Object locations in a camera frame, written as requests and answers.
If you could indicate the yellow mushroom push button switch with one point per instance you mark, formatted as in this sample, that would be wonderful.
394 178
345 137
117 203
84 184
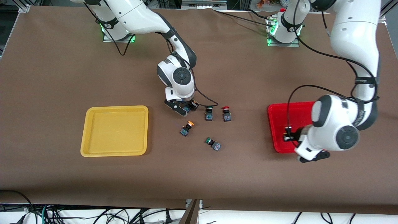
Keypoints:
186 130
187 109

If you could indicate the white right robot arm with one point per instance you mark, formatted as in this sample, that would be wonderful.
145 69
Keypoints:
133 15

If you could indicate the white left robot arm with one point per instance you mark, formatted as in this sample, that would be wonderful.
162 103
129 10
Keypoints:
354 31

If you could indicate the red plastic tray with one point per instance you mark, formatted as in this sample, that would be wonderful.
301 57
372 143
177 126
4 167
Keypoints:
279 124

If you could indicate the brown table cloth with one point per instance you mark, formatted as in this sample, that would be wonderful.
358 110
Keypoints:
199 174

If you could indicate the yellow plastic tray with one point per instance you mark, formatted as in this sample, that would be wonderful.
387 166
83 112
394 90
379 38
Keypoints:
115 133

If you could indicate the green mushroom push button switch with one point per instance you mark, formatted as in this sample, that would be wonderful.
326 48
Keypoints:
214 145
209 115

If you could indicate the red mushroom push button switch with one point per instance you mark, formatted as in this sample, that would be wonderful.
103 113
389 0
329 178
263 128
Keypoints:
226 115

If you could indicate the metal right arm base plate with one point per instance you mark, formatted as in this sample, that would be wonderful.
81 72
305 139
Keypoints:
124 40

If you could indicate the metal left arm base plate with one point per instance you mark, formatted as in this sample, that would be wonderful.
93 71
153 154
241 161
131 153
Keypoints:
281 45

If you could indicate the grey metal rail device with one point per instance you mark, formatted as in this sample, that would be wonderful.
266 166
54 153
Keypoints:
202 3

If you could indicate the grey metal table post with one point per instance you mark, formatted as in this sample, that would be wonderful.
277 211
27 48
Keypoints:
190 216

